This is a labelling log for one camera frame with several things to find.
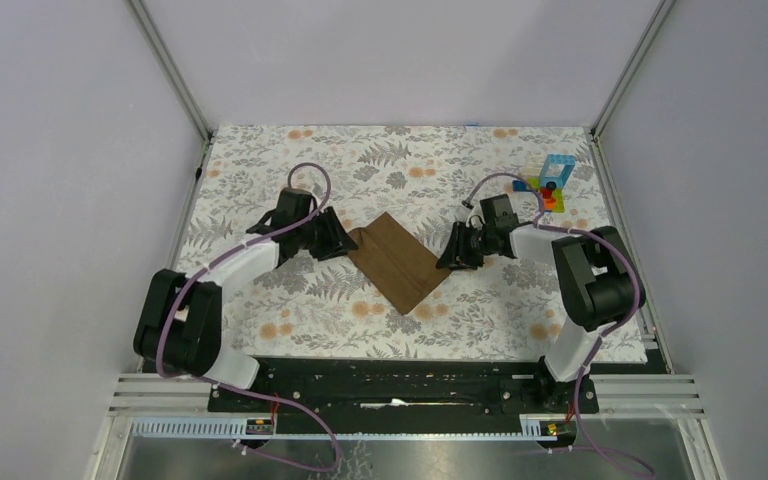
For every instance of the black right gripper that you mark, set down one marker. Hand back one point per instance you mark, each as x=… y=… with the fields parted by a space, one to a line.
x=456 y=255

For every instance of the brown cloth napkin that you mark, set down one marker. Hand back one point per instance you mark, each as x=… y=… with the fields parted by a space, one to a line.
x=396 y=263

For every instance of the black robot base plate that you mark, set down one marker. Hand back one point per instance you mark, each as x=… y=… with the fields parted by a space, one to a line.
x=350 y=391

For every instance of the white slotted cable duct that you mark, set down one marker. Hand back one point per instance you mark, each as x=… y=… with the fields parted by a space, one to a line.
x=260 y=428

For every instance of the floral patterned table mat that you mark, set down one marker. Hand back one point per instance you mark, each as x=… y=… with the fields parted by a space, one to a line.
x=509 y=310

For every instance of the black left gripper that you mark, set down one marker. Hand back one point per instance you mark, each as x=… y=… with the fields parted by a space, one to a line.
x=337 y=241

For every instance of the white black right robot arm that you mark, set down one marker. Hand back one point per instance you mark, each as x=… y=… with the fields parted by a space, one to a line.
x=599 y=286

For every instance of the colourful toy block structure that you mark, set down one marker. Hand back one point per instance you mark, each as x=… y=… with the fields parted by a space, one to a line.
x=548 y=175

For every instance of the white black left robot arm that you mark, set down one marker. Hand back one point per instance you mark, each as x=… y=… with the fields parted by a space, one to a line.
x=180 y=325

